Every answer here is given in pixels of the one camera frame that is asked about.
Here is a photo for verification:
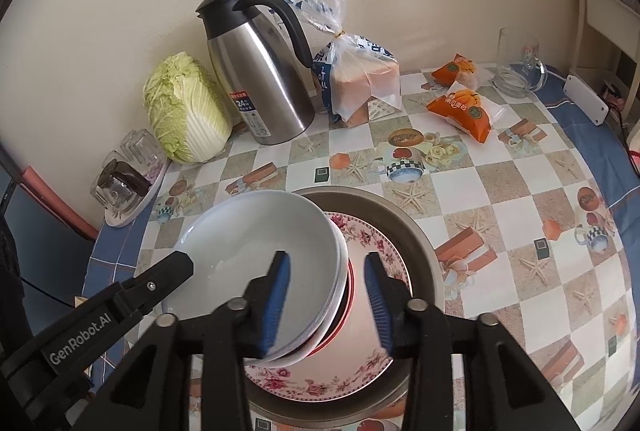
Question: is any stainless steel basin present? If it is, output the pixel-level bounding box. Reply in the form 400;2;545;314
245;185;446;424

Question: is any orange bread packet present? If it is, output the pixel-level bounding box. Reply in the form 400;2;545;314
431;54;478;89
426;88;507;144

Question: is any strawberry print bowl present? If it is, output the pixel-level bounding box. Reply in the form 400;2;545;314
300;256;358;358

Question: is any large white bowl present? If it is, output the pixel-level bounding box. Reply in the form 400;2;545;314
182;190;349;368

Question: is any dark brown glass cup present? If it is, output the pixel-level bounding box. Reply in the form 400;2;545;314
97;160;152;198

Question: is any red furniture edge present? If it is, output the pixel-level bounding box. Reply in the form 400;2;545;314
20;166;99;240

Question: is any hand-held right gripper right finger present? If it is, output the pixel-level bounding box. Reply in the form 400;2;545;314
363;251;583;431

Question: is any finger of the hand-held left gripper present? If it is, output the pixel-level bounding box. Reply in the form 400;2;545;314
117;250;195;312

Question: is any white power strip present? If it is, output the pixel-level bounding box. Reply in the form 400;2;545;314
562;74;610;127

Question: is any floral round plate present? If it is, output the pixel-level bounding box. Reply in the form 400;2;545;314
244;211;413;404

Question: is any blue cloth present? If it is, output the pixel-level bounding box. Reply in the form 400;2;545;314
82;71;640;392

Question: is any stainless steel thermos jug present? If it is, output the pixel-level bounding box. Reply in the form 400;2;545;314
195;0;317;146

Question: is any bagged sliced bread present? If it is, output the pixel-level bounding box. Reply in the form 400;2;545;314
272;0;402;129

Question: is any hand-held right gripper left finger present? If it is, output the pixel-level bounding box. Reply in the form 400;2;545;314
97;250;292;431

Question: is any napa cabbage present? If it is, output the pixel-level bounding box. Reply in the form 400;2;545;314
143;52;233;163

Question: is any clear glass cup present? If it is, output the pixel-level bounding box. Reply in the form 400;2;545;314
120;128;167;168
91;176;137;213

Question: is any white tray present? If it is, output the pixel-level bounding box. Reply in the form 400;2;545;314
91;156;171;228

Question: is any glass mug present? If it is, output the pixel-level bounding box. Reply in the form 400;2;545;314
492;27;548;99

